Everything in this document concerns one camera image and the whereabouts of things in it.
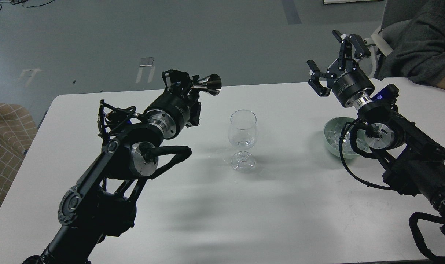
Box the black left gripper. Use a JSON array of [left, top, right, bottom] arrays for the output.
[[143, 70, 201, 140]]

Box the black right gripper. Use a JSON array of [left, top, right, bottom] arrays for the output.
[[306, 30, 375, 107]]

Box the steel cocktail jigger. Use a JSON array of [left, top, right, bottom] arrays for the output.
[[192, 73, 222, 96]]

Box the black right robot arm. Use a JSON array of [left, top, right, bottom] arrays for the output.
[[307, 30, 445, 264]]

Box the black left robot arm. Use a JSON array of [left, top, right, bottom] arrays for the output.
[[23, 70, 221, 264]]

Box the green bowl of ice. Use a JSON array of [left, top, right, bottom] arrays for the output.
[[323, 117, 369, 160]]

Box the clear wine glass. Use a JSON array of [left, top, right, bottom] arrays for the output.
[[228, 110, 258, 173]]

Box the white office chair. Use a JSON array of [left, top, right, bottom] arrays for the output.
[[364, 19, 411, 78]]

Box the grey floor plate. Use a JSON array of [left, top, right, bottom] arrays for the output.
[[138, 57, 154, 67]]

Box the person in grey sweater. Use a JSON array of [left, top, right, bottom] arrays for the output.
[[375, 0, 445, 90]]

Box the beige checked cloth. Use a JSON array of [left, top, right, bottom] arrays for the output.
[[0, 103, 38, 208]]

